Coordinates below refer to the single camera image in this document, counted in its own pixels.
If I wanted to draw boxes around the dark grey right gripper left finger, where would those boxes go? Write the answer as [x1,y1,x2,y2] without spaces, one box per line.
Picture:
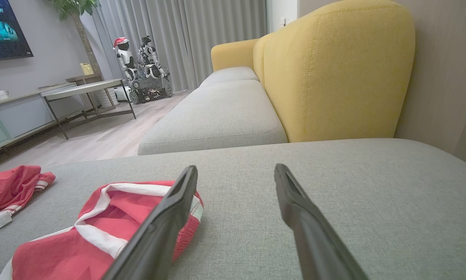
[102,165,199,280]

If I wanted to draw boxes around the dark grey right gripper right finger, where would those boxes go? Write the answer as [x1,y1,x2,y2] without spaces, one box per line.
[274,163,369,280]

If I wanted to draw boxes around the red shorts with white waistband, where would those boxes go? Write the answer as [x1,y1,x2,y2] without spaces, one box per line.
[0,180,204,280]

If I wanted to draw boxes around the red jersey with white sleeves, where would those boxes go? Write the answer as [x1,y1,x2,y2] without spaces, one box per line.
[0,165,56,236]

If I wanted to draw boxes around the large grey sofa chaise cushion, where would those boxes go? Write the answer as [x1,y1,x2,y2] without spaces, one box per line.
[0,138,466,280]

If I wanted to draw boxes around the grey sofa seat cushion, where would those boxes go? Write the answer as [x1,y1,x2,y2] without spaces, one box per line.
[137,79,288,156]
[199,66,260,88]

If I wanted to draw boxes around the black tracked robot vehicle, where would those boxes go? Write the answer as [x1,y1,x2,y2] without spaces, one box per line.
[128,76,173,105]

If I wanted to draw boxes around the white round device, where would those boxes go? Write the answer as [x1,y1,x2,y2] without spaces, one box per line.
[114,86,131,102]

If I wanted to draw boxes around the white ribbed planter pot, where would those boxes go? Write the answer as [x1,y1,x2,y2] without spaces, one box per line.
[97,87,119,109]

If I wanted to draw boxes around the large yellow sofa backrest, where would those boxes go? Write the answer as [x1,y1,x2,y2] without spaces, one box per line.
[262,0,415,143]

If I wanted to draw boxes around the wooden side table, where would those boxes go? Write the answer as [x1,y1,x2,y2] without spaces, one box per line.
[65,73,106,87]

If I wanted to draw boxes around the white robot dog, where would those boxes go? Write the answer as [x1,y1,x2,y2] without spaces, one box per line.
[137,35,170,80]

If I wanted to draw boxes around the humanoid toy robot santa hat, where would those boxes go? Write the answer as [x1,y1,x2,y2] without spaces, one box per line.
[113,37,140,82]

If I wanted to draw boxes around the long grey tv cabinet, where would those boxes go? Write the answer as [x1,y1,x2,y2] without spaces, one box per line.
[0,82,86,157]

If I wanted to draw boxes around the yellow sofa armrest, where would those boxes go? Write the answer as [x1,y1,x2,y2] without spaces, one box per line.
[211,39,260,72]

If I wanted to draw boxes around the grey pleated curtain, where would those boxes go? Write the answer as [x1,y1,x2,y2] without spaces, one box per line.
[89,0,268,92]

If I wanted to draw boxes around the green potted tree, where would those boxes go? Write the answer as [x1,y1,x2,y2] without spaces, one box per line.
[48,0,102,74]

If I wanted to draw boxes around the wall-mounted television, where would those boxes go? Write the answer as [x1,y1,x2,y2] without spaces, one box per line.
[0,0,34,62]

